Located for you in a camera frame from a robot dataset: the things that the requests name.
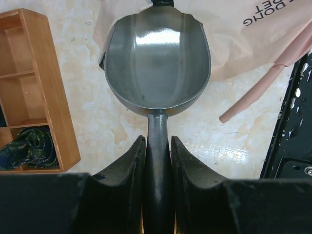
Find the wooden compartment tray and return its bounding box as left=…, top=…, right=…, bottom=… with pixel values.
left=0, top=8, right=80, bottom=174

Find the dark rolled item lower left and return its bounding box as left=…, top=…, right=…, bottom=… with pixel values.
left=0, top=126, right=59, bottom=170

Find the pink cat litter bag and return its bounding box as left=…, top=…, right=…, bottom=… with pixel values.
left=93, top=0, right=312, bottom=123

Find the silver metal scoop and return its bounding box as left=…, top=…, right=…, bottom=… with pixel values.
left=104, top=6, right=211, bottom=234

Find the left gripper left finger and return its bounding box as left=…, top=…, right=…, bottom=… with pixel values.
left=0, top=136, right=146, bottom=234

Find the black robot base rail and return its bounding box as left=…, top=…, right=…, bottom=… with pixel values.
left=260, top=51, right=312, bottom=179

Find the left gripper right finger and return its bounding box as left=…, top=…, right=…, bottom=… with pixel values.
left=171, top=136, right=312, bottom=234

